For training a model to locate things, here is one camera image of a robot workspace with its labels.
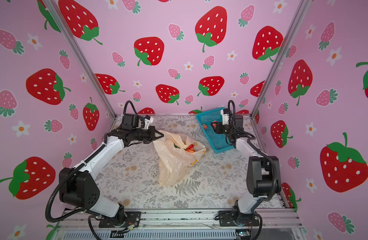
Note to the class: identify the aluminium frame post right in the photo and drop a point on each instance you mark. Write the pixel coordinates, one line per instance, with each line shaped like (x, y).
(288, 39)

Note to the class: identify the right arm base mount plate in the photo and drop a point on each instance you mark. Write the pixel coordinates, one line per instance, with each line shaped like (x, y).
(234, 218)

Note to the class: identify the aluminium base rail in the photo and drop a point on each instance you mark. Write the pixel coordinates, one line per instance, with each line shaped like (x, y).
(184, 224)

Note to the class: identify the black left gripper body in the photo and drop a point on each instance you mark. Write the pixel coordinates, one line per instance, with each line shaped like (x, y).
(146, 136)

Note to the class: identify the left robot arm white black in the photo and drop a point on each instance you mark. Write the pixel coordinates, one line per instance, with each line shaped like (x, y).
(77, 186)

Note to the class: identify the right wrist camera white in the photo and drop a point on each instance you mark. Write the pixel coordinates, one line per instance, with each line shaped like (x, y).
(225, 113)

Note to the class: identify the teal plastic basket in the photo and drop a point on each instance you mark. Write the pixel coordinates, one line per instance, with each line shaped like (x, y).
(218, 142)

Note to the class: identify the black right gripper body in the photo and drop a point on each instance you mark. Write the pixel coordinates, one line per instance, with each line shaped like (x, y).
(225, 129)

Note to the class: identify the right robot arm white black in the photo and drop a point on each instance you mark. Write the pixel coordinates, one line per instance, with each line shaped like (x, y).
(263, 178)

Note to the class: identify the translucent orange plastic bag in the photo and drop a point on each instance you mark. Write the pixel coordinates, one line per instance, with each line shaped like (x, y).
(174, 160)

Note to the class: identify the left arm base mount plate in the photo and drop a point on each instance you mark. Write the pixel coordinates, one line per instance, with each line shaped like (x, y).
(127, 219)

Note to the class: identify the large fake strawberry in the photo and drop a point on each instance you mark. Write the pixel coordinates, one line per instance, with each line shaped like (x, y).
(190, 147)

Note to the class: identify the aluminium frame post left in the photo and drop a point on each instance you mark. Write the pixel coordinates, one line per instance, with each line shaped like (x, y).
(70, 39)

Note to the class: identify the aluminium frame post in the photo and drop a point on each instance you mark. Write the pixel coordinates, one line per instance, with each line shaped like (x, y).
(70, 39)
(288, 39)

